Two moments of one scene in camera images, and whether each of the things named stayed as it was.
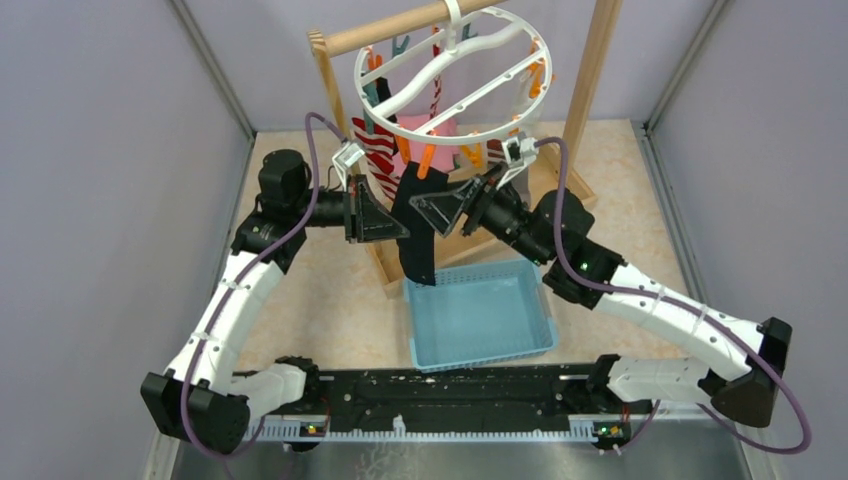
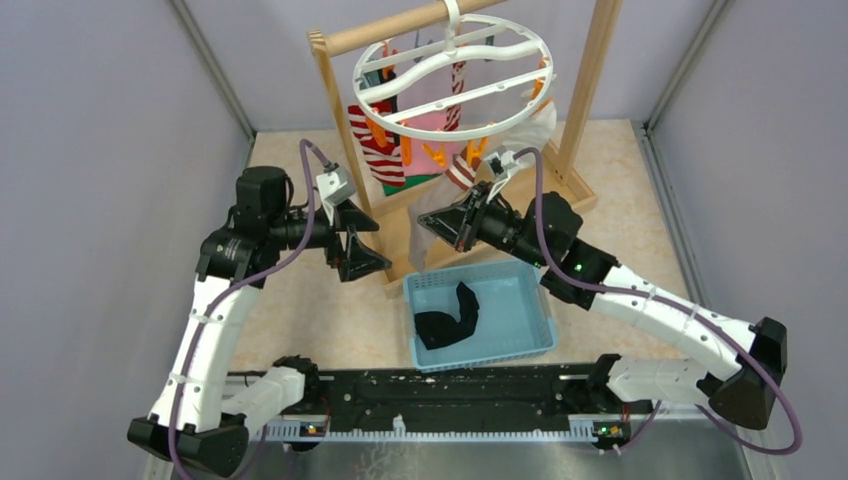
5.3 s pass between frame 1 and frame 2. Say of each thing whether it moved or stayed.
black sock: moved
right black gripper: stayed
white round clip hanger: stayed
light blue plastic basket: stayed
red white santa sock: moved
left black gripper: moved
